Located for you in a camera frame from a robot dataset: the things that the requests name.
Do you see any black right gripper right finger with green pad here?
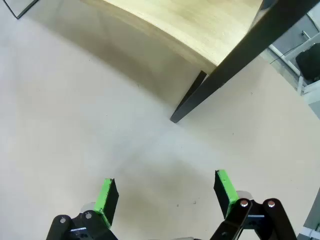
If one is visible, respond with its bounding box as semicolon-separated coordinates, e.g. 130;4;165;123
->
209;169;298;240

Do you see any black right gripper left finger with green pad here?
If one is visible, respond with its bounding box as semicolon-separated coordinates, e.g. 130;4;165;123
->
46;177;119;240

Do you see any grey panel with dark edge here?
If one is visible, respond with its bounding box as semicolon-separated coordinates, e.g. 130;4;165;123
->
0;0;41;20

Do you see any white metal table frame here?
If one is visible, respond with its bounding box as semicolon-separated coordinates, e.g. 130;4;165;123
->
268;29;320;96

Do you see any thin black cable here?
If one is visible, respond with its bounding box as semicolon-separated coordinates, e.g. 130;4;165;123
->
269;43;302;64

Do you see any wooden shelf with black frame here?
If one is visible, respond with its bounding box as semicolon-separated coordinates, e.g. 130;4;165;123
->
82;0;320;124

